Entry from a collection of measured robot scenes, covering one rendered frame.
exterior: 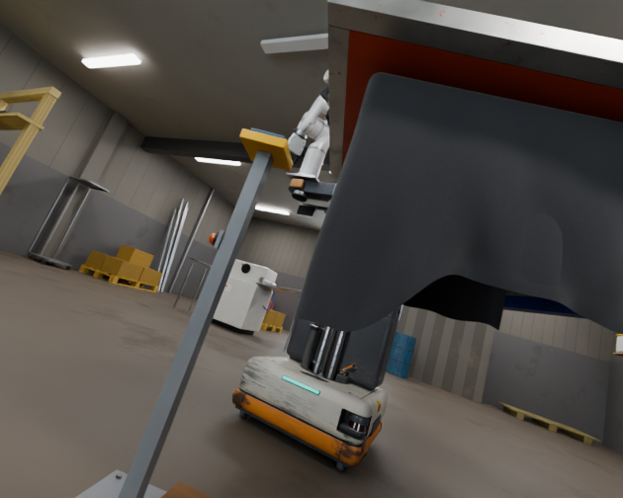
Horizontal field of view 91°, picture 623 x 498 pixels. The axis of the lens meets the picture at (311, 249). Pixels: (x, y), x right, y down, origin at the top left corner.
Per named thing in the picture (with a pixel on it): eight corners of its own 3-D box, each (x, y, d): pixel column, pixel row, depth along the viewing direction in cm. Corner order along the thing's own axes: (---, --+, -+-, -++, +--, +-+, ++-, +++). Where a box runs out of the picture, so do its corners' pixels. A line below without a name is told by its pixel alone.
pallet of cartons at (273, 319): (281, 333, 708) (288, 315, 717) (264, 330, 635) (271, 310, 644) (240, 318, 758) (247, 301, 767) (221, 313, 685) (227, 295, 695)
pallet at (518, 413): (577, 436, 597) (578, 429, 600) (601, 449, 511) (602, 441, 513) (496, 407, 654) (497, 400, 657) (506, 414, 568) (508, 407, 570)
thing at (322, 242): (287, 319, 42) (371, 67, 51) (310, 322, 85) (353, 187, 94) (309, 326, 41) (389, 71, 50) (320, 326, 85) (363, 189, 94)
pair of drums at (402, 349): (406, 379, 592) (416, 337, 610) (353, 360, 638) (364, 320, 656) (408, 377, 652) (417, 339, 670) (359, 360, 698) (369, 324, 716)
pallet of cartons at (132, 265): (133, 284, 716) (146, 253, 732) (163, 295, 673) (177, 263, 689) (71, 268, 593) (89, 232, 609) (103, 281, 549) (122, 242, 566)
